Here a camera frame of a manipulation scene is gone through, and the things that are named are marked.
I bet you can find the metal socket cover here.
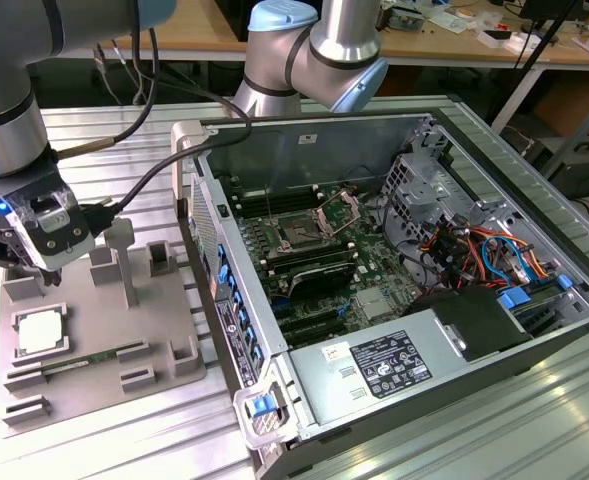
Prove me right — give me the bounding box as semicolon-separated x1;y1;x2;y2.
316;189;364;237

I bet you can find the black air shroud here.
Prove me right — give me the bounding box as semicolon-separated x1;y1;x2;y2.
403;287;534;362

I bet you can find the small white box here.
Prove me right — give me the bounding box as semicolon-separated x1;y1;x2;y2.
478;27;526;52

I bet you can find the grey power supply unit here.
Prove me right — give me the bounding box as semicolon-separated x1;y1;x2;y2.
287;307;475;429

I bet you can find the wooden desk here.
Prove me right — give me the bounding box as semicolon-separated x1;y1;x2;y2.
91;0;589;69

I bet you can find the metal electronics box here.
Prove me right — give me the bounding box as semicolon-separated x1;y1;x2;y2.
382;3;426;31

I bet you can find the green RAM stick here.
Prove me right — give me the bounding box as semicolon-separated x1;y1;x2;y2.
38;348;125;375

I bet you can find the blue case latch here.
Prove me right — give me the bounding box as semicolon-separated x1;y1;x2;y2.
250;393;276;417

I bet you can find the grey parts rack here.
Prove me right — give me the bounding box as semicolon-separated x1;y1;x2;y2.
0;217;208;439

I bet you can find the silver chipset heatsink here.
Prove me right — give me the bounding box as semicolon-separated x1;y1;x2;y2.
356;288;394;322

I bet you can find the blue disk carrier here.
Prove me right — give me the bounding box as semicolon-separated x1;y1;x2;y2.
497;285;534;312

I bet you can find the black equipment box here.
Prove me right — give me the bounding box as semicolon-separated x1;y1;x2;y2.
543;139;589;199

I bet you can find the orange wire bundle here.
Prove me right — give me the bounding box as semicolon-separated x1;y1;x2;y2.
466;227;561;281

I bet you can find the blue data wire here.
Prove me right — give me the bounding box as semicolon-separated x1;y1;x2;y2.
478;233;531;287

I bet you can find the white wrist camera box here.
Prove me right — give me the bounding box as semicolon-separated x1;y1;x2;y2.
6;192;97;274

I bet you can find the black expansion slot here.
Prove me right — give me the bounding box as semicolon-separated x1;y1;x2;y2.
281;322;348;350
276;307;343;330

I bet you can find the black graphics card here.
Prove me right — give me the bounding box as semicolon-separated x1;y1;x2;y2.
281;259;358;304

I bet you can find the silver CPU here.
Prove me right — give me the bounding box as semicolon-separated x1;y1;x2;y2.
16;312;71;355

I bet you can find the thin black cable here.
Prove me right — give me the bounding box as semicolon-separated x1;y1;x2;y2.
53;24;161;159

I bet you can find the silver drive cage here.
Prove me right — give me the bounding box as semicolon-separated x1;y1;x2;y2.
381;152;475;241

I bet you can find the thick black camera cable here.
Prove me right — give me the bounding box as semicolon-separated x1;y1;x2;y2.
81;97;254;236

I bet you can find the green motherboard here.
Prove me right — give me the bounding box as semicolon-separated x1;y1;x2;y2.
226;179;428;351

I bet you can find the CPU socket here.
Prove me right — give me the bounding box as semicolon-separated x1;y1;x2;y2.
272;212;336;253

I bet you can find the open PC case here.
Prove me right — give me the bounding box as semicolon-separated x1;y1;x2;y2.
170;107;589;480

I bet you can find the brown cardboard box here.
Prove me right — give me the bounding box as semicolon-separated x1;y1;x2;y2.
528;74;589;142

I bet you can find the red black wire bundle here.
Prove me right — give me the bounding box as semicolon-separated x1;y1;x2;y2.
420;218;475;281

